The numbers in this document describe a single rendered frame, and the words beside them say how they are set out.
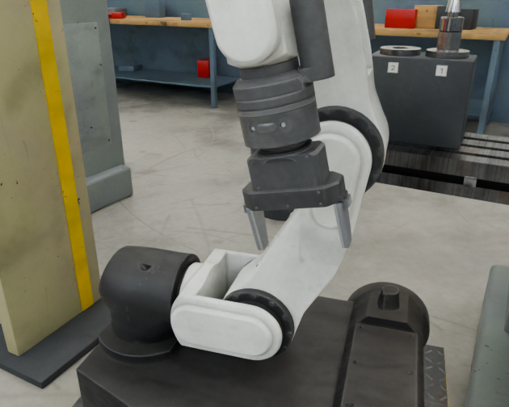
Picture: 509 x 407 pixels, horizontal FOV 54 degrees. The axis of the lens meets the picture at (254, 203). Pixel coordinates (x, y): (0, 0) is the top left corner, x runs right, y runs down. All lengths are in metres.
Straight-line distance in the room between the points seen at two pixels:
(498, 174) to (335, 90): 0.49
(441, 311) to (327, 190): 1.72
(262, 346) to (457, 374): 1.17
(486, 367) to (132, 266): 1.12
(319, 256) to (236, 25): 0.42
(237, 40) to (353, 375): 0.65
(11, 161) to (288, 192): 1.31
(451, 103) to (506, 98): 4.30
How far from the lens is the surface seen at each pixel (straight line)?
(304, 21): 0.53
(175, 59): 6.73
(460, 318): 2.22
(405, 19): 4.90
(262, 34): 0.50
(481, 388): 1.61
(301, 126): 0.53
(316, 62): 0.53
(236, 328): 0.88
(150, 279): 0.95
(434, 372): 1.30
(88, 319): 2.11
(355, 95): 0.72
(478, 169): 1.11
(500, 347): 1.79
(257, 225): 0.61
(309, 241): 0.78
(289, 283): 0.85
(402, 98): 1.16
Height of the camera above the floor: 1.23
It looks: 24 degrees down
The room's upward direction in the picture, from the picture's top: straight up
